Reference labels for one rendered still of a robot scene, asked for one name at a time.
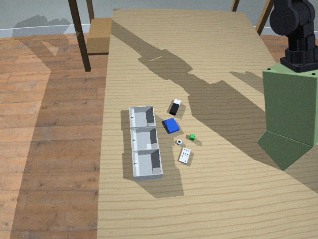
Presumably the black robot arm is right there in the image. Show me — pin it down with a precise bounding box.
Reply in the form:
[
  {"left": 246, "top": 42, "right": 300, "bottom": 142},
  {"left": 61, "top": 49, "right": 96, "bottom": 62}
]
[{"left": 270, "top": 0, "right": 318, "bottom": 73}]

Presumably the blue block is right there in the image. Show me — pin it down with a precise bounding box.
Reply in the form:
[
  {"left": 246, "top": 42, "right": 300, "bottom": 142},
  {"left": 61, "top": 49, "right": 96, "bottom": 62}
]
[{"left": 163, "top": 118, "right": 180, "bottom": 134}]

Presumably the white domino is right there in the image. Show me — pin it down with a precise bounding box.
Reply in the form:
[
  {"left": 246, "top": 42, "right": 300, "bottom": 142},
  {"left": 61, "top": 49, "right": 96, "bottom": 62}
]
[{"left": 179, "top": 148, "right": 191, "bottom": 164}]

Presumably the green die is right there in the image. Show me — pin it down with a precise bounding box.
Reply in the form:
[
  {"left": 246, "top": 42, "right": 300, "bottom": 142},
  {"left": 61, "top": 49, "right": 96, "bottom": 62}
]
[{"left": 189, "top": 134, "right": 195, "bottom": 141}]

